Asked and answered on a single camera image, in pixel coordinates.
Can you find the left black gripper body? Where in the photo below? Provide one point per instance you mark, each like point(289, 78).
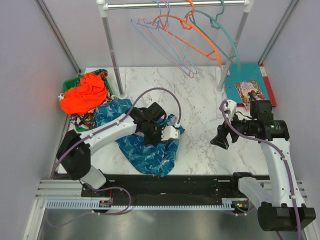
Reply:
point(153, 133)

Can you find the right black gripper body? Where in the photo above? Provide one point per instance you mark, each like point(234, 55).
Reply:
point(244, 127)

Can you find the blue leaf print shorts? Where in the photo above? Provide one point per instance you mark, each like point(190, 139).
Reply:
point(147, 159)

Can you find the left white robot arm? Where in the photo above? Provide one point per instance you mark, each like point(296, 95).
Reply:
point(75, 151)

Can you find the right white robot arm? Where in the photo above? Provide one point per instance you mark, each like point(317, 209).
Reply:
point(284, 208)

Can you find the orange plastic hanger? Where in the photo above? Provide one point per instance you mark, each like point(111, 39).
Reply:
point(182, 29)

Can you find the illustrated paperback book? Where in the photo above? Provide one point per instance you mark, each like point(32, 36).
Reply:
point(249, 91)

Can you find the red folder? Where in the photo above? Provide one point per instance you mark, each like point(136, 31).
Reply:
point(268, 87)

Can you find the teal folder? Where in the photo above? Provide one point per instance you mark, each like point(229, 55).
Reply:
point(249, 71)

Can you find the colourful comic print cloth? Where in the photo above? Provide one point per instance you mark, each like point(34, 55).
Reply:
point(87, 121)

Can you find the orange cloth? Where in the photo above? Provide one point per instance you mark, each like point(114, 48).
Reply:
point(84, 97)

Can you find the green plastic tray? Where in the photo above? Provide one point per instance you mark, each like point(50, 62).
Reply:
point(81, 97)

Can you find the silver clothes rack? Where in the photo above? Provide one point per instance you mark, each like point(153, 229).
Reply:
point(170, 47)

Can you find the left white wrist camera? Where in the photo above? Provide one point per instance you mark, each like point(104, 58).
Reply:
point(169, 132)

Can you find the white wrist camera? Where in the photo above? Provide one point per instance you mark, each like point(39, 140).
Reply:
point(169, 132)
point(229, 108)

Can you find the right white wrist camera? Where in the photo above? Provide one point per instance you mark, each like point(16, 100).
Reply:
point(229, 108)

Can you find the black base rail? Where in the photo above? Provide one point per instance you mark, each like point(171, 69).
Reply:
point(170, 189)

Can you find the light blue cable duct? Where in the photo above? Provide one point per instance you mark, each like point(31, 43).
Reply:
point(96, 204)

